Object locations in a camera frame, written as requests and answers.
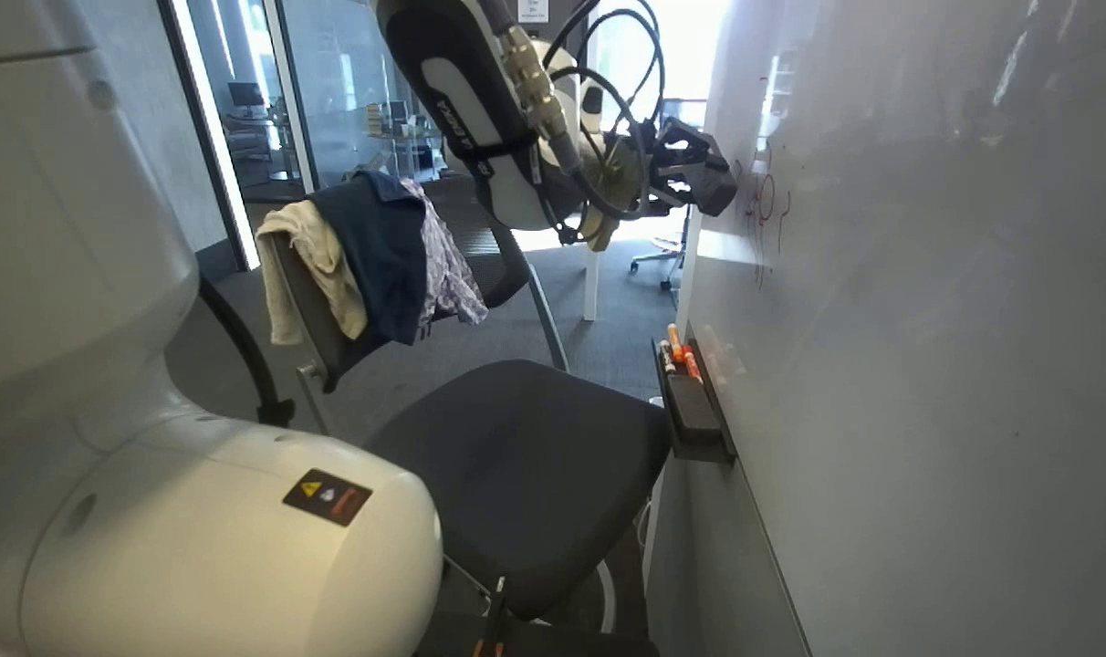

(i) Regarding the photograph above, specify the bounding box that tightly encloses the navy garment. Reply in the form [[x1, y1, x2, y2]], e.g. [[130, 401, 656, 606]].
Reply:
[[310, 168, 434, 350]]

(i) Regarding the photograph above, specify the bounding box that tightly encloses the large whiteboard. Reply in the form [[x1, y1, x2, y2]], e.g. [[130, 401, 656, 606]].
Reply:
[[638, 0, 1106, 657]]

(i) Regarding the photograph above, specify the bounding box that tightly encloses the black marker tray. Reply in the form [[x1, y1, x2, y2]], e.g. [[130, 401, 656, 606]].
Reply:
[[650, 339, 740, 472]]

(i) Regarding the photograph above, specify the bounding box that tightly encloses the white meeting table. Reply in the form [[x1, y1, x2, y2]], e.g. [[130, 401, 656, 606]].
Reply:
[[578, 233, 611, 330]]

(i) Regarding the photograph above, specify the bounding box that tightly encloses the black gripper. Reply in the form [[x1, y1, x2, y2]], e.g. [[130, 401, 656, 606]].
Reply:
[[643, 117, 733, 222]]

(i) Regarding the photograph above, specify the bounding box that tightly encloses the black base cable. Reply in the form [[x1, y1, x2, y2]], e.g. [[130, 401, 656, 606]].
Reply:
[[192, 271, 299, 431]]

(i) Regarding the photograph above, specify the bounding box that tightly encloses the patterned light cloth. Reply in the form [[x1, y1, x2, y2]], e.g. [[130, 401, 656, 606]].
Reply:
[[400, 177, 497, 343]]

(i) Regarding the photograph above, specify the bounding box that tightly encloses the orange black handle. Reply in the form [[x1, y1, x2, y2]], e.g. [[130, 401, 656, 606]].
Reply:
[[469, 574, 522, 657]]

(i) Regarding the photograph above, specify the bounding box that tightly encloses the swivel office chair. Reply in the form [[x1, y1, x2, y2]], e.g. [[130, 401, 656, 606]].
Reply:
[[629, 214, 691, 294]]

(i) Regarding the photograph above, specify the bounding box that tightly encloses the orange marker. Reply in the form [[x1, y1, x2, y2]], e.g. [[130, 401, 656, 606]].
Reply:
[[662, 319, 708, 384]]

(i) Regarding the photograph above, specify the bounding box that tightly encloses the gold wrist camera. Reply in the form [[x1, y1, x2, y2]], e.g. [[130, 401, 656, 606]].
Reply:
[[574, 126, 655, 255]]

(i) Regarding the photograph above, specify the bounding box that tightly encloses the dark grey chair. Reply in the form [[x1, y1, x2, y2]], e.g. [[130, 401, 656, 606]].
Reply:
[[257, 168, 675, 657]]

